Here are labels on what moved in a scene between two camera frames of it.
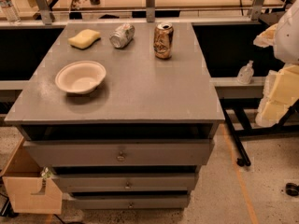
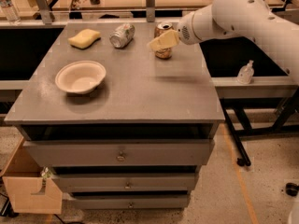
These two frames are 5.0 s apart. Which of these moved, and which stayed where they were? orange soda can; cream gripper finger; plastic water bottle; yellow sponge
Moved: cream gripper finger
Stayed: plastic water bottle; yellow sponge; orange soda can
